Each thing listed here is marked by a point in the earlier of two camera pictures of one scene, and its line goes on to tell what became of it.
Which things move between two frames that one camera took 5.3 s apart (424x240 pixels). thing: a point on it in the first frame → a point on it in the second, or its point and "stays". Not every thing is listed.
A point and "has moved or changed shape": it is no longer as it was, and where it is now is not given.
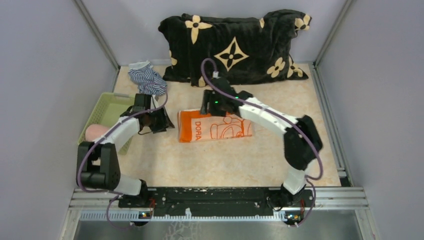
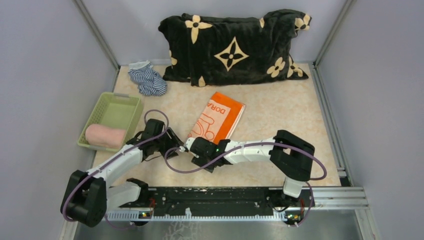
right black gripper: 208,96 → 200,162
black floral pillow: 244,50 stays
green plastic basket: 107,111 stays
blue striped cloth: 148,80 stays
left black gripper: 165,122 → 175,141
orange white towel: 194,126 has moved or changed shape
